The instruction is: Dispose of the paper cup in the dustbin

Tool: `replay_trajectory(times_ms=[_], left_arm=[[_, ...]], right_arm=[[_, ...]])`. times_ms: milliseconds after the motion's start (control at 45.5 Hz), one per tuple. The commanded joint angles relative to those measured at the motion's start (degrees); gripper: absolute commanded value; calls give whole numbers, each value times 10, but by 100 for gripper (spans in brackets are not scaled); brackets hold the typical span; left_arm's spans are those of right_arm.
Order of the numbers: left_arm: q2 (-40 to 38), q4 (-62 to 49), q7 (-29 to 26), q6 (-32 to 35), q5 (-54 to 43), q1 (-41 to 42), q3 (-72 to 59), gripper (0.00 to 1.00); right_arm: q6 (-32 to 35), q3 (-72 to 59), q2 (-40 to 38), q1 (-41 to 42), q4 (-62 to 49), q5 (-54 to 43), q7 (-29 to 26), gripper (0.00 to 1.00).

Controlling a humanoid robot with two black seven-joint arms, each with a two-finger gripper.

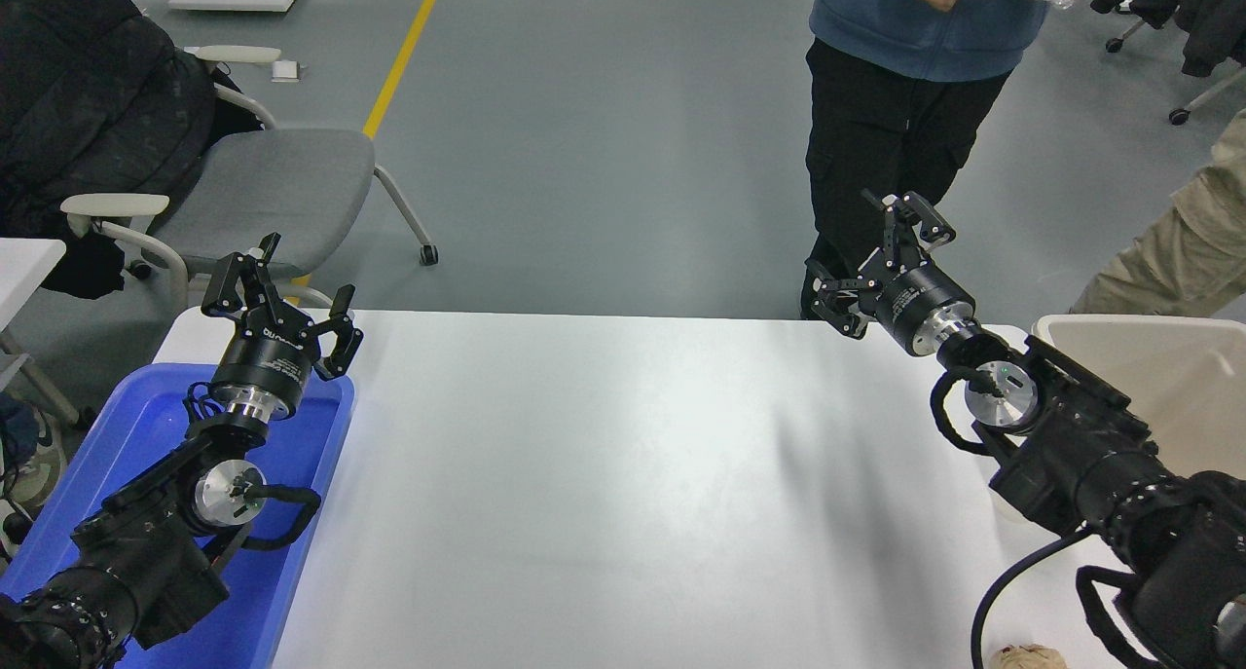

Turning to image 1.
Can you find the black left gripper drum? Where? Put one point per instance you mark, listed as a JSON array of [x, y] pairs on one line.
[[265, 362]]

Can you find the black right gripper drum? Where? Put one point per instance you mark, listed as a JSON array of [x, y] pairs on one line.
[[920, 304]]

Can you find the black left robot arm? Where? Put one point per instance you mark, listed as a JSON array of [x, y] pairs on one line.
[[146, 552]]

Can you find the grey chair with white arms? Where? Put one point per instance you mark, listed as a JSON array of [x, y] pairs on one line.
[[273, 192]]

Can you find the person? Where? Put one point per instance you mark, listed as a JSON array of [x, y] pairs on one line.
[[905, 143], [1178, 250]]

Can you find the blue plastic tray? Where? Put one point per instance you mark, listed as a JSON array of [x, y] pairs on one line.
[[292, 474]]

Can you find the small white box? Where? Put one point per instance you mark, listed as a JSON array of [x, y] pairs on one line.
[[286, 71]]

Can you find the small white side table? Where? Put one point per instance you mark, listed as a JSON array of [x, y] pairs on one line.
[[24, 270]]

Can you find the black jacket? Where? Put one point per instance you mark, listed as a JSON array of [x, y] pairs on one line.
[[88, 114]]

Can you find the grey white sneaker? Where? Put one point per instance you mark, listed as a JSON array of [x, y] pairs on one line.
[[34, 469]]

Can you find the large pale plastic bin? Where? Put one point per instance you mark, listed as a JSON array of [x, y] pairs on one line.
[[1168, 377]]

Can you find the crumpled tan paper ball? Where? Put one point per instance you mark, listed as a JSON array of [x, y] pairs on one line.
[[1028, 658]]

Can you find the office chair with casters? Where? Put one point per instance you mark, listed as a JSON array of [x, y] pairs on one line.
[[1207, 7]]

